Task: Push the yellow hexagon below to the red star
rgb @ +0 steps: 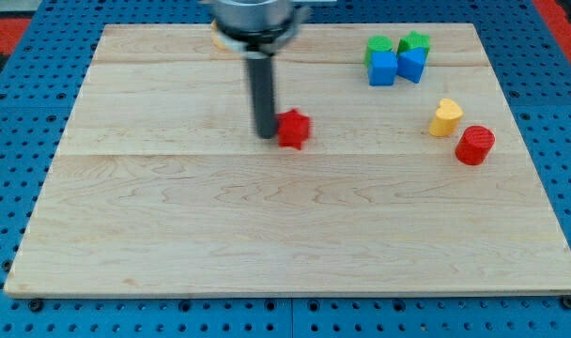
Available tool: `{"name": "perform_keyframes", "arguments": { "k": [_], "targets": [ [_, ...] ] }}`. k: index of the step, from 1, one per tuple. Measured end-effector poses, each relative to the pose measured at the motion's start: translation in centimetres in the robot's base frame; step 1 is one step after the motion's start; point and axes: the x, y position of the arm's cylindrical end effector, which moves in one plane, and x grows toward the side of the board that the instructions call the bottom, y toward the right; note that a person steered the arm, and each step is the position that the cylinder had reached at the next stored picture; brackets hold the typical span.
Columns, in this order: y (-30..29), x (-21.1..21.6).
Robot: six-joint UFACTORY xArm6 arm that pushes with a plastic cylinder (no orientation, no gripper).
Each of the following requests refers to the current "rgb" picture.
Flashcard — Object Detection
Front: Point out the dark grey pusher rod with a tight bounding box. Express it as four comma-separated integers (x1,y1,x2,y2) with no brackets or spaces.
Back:
245,56,278,139

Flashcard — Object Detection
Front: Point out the yellow hexagon block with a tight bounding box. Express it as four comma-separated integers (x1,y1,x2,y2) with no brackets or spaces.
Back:
210,19,231,51

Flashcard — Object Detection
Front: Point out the red star block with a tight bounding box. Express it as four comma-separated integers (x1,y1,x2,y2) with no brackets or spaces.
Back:
277,108,312,150

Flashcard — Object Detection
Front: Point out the green star block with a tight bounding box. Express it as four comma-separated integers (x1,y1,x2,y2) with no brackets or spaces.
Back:
396,30,431,57

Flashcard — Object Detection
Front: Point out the green cylinder block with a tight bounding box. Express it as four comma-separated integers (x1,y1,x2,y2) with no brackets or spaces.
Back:
364,35,393,67

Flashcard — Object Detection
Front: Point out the blue cube block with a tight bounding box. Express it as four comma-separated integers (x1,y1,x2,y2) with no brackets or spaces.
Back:
367,51,398,86

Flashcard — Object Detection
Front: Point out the blue triangle block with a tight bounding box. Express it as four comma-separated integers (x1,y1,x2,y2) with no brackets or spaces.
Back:
397,48,426,84

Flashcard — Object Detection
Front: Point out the yellow heart block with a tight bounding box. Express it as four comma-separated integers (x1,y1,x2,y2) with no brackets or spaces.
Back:
428,99,464,137

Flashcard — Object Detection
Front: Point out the red cylinder block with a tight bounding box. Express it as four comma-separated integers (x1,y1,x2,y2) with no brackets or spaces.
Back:
455,125,496,165

